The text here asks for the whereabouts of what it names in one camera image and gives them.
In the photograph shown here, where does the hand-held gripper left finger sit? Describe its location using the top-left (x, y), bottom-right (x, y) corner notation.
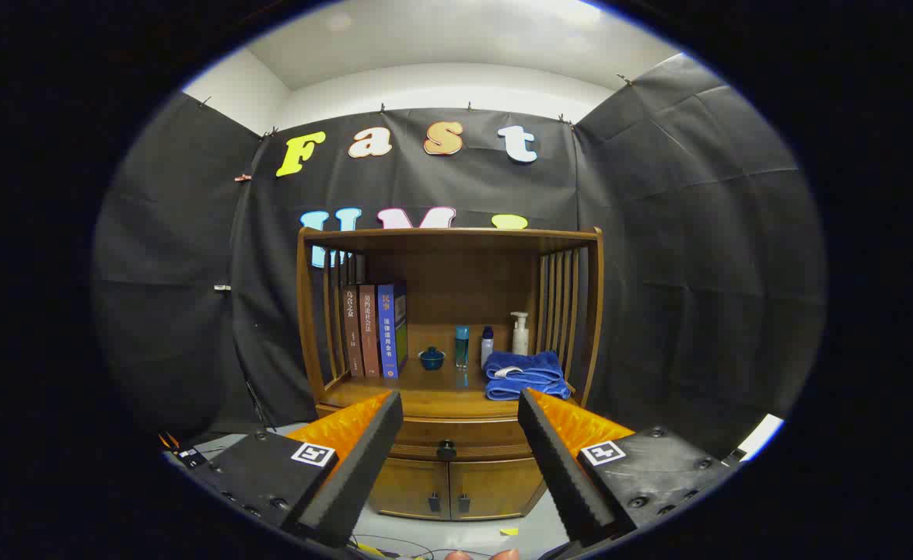
top-left (192, 390), bottom-right (404, 549)

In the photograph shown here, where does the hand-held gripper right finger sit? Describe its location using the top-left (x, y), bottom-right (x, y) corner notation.
top-left (517, 388), bottom-right (737, 549)

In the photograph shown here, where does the wooden drawer with black knob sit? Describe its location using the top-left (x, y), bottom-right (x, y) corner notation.
top-left (315, 401), bottom-right (582, 461)

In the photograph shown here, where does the wooden cabinet door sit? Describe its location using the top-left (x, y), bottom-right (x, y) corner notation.
top-left (369, 459), bottom-right (451, 520)
top-left (450, 459), bottom-right (544, 520)

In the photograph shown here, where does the wooden countertop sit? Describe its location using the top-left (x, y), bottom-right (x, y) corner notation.
top-left (320, 323), bottom-right (582, 421)

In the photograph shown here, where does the wooden cabinet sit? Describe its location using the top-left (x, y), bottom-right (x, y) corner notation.
top-left (296, 226), bottom-right (605, 522)

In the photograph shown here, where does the blue folded towel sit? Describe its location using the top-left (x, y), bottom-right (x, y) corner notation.
top-left (484, 350), bottom-right (572, 401)

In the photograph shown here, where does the reddish brown book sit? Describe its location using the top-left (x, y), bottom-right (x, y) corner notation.
top-left (358, 284), bottom-right (382, 379)

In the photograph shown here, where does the dark brown book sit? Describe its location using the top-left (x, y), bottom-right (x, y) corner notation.
top-left (338, 285), bottom-right (364, 378)

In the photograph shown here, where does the blue book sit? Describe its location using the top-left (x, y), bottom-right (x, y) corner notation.
top-left (377, 282), bottom-right (409, 380)

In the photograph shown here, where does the small black device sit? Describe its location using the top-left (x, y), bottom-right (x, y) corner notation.
top-left (163, 432), bottom-right (208, 469)

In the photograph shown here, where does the black backdrop cloth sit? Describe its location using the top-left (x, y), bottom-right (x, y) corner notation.
top-left (91, 53), bottom-right (827, 460)

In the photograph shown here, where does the thin black floor cable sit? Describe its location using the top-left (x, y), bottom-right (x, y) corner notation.
top-left (355, 533), bottom-right (436, 560)

